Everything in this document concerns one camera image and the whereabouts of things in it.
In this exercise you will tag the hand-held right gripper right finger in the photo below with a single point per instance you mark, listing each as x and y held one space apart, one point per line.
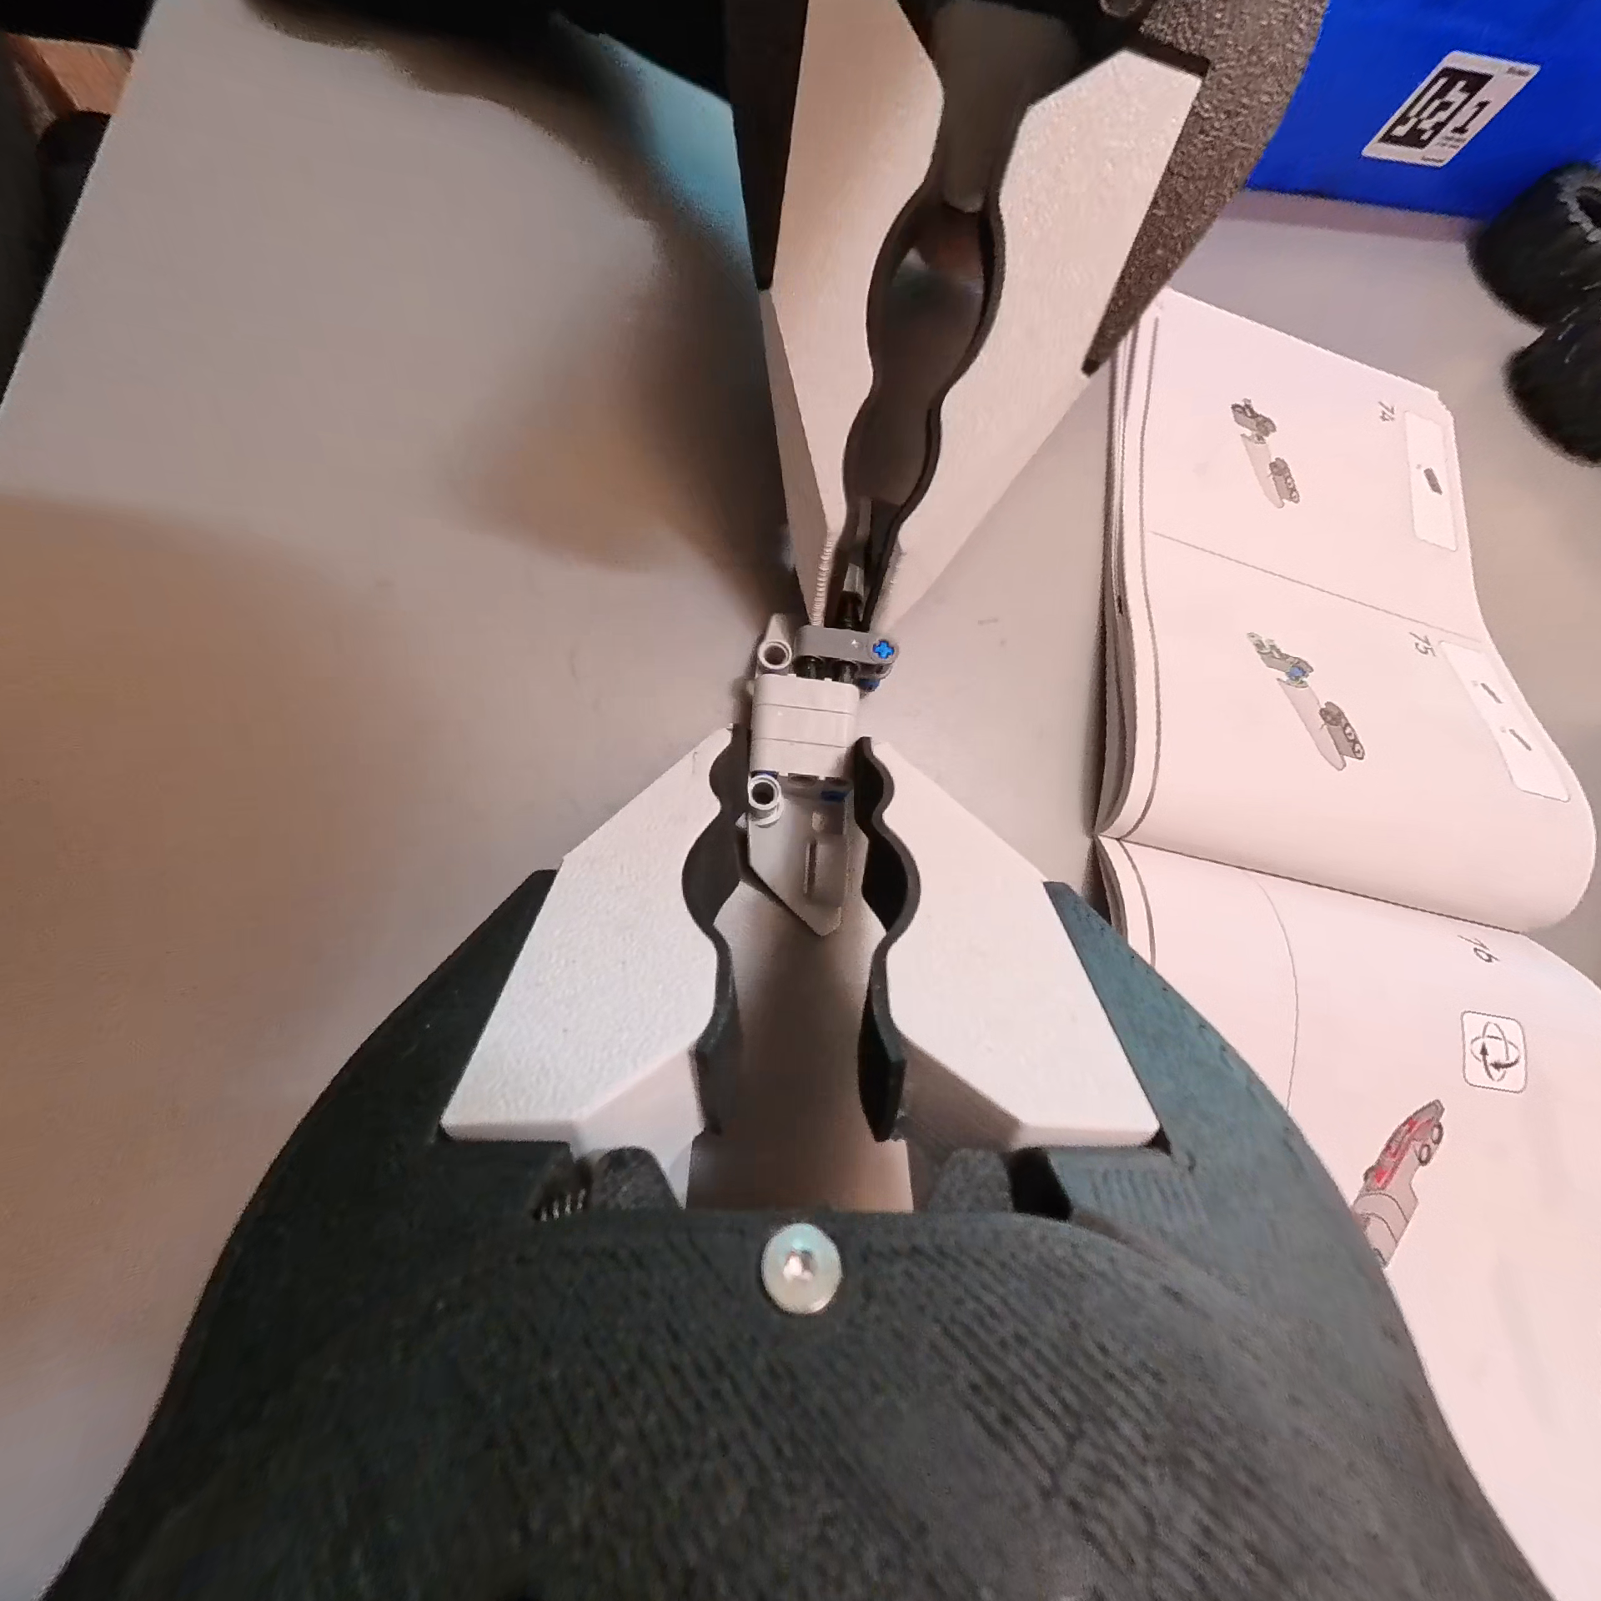
1014 1000

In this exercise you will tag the white printed tag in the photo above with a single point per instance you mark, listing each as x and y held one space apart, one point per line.
1452 112

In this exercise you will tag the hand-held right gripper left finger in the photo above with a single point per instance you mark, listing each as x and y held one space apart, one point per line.
589 988

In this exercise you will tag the light grey brick panel assembly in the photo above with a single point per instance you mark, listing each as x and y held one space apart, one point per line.
801 726

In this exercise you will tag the blue storage bin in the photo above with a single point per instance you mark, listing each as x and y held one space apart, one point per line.
1314 100

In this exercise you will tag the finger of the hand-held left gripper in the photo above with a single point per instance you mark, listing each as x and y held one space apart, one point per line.
838 188
1088 212

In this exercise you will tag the black rubber tyre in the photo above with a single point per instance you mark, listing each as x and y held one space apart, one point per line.
1545 243
1564 388

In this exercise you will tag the open instruction booklet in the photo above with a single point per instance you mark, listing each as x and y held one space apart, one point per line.
1314 588

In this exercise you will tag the small dark grey brick assembly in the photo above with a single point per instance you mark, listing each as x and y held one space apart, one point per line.
851 648

